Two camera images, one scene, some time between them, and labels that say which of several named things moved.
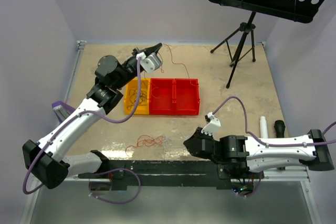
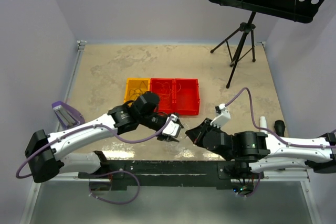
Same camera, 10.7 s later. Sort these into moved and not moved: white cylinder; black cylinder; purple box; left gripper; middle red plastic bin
Moved: left gripper
Not moved: purple box; middle red plastic bin; black cylinder; white cylinder
